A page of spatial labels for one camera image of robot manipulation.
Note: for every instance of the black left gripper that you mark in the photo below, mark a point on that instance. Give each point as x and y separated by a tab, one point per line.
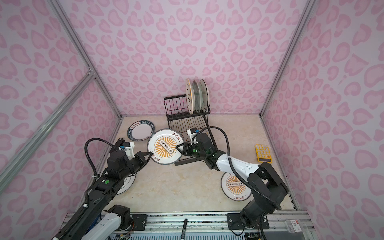
143	161

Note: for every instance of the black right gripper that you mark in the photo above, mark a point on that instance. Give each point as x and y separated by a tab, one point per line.
187	148

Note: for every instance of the orange sunburst plate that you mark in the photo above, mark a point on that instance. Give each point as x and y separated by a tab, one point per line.
234	189
163	144

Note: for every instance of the white floral speckled plate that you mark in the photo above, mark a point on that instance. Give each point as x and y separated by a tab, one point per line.
205	95

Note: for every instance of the cat pumpkin star plate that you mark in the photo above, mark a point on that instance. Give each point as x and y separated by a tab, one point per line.
190	96

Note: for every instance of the light blue flower plate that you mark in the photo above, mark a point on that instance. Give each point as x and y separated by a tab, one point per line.
198	96

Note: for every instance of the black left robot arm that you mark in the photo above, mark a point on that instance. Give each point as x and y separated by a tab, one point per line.
103	189

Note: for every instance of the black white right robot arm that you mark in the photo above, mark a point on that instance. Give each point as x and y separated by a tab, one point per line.
266	185

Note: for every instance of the black two-tier dish rack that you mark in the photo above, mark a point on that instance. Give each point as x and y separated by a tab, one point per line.
179	118

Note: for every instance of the green-rim lettered white plate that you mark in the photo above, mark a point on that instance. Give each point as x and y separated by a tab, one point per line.
140	130

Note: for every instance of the black stapler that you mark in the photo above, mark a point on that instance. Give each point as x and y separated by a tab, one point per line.
119	145

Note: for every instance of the yellow calculator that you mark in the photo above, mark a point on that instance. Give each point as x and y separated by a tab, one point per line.
263	154

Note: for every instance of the black marker pen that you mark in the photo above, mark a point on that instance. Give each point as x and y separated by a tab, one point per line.
183	234

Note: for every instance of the white red label tag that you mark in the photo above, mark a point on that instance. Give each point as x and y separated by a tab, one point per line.
293	226

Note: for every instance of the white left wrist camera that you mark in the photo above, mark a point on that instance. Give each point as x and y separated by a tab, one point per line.
128	147

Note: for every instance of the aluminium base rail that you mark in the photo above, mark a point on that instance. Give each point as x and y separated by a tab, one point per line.
282	225

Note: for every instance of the diagonal aluminium frame bar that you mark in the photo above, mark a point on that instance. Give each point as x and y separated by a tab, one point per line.
21	157

